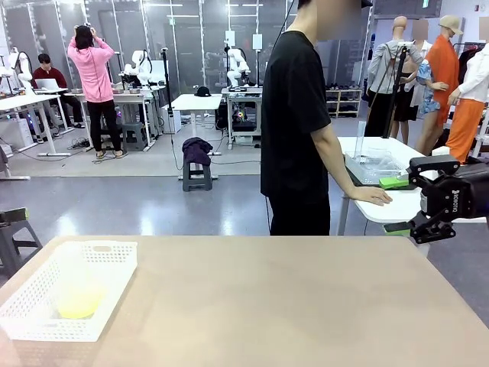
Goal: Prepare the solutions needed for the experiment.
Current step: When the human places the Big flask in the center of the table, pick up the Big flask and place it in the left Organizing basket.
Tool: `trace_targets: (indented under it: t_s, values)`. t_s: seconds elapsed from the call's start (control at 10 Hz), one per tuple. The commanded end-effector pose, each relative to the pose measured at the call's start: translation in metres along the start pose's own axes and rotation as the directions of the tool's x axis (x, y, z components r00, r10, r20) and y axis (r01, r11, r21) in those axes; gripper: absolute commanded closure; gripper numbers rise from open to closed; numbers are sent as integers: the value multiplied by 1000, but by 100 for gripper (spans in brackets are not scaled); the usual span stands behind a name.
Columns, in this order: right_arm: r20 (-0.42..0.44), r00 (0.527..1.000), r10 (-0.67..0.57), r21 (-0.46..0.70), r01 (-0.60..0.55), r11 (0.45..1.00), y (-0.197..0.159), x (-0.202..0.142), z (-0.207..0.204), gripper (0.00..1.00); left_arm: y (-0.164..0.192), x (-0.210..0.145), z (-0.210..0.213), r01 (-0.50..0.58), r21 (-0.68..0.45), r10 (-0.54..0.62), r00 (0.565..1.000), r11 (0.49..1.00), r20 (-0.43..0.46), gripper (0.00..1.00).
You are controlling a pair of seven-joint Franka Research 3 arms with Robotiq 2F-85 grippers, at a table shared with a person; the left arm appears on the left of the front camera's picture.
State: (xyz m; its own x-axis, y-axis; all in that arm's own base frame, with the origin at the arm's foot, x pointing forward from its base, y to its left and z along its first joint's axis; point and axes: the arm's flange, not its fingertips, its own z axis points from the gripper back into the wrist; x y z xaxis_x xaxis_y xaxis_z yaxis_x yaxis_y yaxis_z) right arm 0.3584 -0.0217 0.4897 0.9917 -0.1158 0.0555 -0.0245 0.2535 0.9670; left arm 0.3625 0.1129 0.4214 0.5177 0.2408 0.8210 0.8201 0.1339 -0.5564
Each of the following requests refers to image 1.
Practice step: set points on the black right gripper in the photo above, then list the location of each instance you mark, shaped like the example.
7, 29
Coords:
458, 199

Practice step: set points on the white basket with label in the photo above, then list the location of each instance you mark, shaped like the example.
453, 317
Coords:
378, 172

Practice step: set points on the clear plastic graduated cylinder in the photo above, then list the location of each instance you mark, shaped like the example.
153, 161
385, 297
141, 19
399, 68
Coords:
361, 141

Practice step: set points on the translucent plastic conical flask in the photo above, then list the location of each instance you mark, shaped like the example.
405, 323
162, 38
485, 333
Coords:
78, 306

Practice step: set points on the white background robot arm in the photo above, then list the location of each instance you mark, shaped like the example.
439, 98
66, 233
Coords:
21, 67
237, 65
141, 67

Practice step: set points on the person's right forearm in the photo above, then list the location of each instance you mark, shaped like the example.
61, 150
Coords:
336, 168

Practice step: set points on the person's right hand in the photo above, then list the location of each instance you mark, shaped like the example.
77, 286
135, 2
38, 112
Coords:
376, 195

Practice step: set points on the dark grey step stool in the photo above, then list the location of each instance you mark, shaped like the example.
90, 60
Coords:
19, 241

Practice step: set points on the white side table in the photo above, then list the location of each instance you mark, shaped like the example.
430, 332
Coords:
397, 206

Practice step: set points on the mannequin with orange trousers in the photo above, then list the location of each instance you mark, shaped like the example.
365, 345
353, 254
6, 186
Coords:
464, 130

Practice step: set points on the black tripod stand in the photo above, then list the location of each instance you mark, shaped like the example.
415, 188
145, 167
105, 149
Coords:
393, 95

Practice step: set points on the white basket without label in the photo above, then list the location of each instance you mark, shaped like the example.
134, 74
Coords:
114, 267

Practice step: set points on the white desk with laptop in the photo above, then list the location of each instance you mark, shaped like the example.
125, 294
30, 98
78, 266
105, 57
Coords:
23, 100

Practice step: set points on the wooden shoe shelf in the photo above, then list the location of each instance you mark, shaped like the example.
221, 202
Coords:
344, 101

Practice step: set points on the mannequin in orange robe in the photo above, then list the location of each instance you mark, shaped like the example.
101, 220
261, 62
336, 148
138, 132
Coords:
443, 65

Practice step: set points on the silver laptop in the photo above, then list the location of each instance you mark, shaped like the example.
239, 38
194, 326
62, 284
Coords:
49, 84

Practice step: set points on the mannequin in grey shirt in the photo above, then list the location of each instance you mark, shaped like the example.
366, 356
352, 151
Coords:
384, 69

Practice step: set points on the seated person in red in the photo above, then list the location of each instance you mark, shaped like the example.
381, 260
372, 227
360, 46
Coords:
47, 76

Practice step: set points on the grey plastic step stool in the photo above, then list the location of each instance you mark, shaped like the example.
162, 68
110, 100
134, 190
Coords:
134, 135

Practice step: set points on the person in black t-shirt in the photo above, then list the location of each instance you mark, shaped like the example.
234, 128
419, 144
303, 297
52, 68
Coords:
294, 114

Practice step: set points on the person in pink hoodie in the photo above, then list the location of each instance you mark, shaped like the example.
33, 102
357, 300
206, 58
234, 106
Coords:
93, 72

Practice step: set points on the white desk with metal trays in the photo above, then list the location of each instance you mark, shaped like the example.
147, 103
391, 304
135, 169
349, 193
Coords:
131, 95

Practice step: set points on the grey stool under cloth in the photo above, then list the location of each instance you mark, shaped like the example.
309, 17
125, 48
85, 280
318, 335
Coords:
196, 177

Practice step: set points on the dark purple cloth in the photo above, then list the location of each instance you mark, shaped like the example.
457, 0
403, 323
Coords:
196, 151

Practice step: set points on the white desk with computer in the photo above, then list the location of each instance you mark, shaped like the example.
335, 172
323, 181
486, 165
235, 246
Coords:
244, 114

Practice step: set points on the small white standing table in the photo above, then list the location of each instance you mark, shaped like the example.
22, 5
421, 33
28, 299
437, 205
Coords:
196, 102

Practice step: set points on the black baseball cap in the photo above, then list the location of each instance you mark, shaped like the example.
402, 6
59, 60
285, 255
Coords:
202, 91

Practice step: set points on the black camera pole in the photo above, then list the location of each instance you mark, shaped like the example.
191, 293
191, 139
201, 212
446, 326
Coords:
168, 91

